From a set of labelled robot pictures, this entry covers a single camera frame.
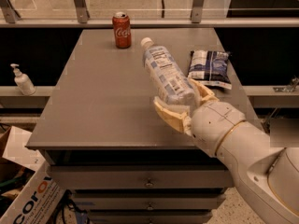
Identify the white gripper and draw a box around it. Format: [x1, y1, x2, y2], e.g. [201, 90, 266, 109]
[153, 78, 246, 157]

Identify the blue plastic water bottle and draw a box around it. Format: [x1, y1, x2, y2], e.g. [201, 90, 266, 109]
[140, 37, 195, 105]

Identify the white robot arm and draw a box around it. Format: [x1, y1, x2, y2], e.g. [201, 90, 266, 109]
[153, 79, 299, 224]

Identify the blue chip bag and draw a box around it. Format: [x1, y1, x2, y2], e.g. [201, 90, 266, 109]
[188, 49, 232, 90]

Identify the white pump dispenser bottle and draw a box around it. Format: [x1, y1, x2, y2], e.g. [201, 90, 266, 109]
[10, 63, 36, 96]

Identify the top drawer knob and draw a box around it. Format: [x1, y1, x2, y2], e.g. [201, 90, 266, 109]
[145, 178, 154, 188]

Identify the drawer knob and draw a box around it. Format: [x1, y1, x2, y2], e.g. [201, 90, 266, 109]
[147, 203, 154, 211]
[145, 178, 154, 188]

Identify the grey drawer cabinet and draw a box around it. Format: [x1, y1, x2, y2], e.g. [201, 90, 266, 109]
[25, 27, 271, 224]

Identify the red Coca-Cola can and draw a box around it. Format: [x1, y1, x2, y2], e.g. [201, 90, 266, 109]
[112, 11, 132, 49]

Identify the white cardboard box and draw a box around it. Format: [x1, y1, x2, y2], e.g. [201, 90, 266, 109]
[0, 126, 64, 224]

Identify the metal clamp bracket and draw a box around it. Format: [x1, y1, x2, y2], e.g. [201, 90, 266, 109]
[273, 77, 299, 92]

